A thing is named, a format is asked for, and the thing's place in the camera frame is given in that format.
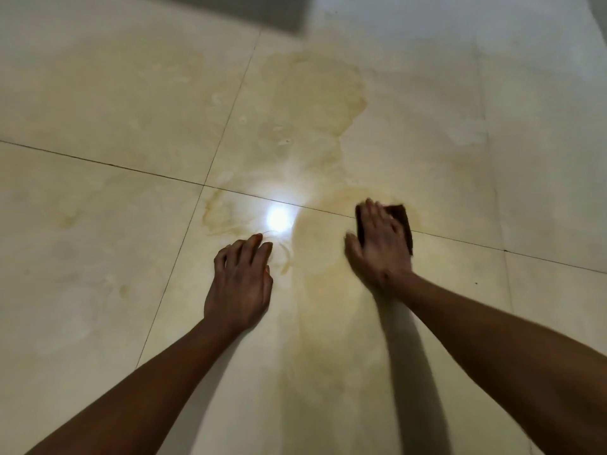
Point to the person's left forearm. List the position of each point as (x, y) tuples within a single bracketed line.
[(142, 398)]

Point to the person's left hand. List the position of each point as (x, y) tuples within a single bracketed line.
[(239, 291)]

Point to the dark brown scrub sponge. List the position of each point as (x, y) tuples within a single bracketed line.
[(403, 220)]

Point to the person's right forearm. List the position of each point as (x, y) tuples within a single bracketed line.
[(512, 360)]

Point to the person's right hand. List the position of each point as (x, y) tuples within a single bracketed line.
[(381, 258)]

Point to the person's right thumb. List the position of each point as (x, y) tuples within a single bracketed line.
[(354, 253)]

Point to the person's left thumb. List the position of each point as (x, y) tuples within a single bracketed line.
[(268, 284)]

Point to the person's left middle finger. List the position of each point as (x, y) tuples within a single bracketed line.
[(250, 248)]

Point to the person's left little finger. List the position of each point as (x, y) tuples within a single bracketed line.
[(220, 260)]

